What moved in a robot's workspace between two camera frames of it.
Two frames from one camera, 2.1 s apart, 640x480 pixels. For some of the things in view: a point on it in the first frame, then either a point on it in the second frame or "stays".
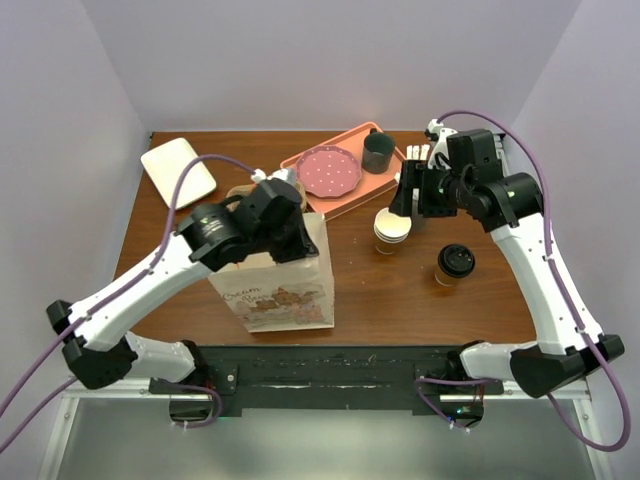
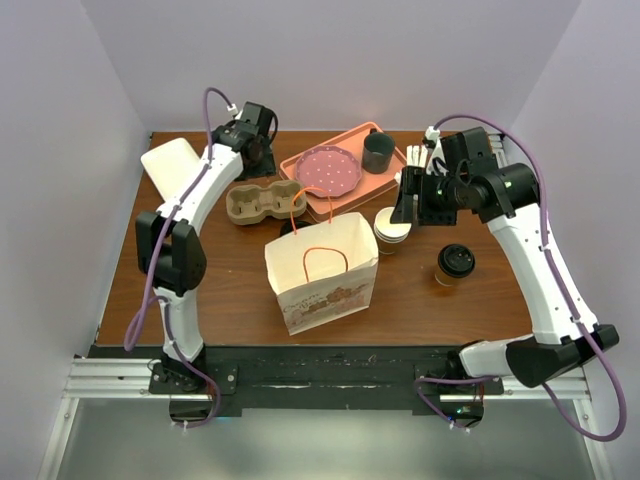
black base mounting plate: (320, 378) stays
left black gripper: (303, 246) → (266, 167)
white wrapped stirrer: (424, 151) stays
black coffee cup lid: (456, 260) stays
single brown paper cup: (446, 280) stays
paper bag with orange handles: (286, 295) → (322, 273)
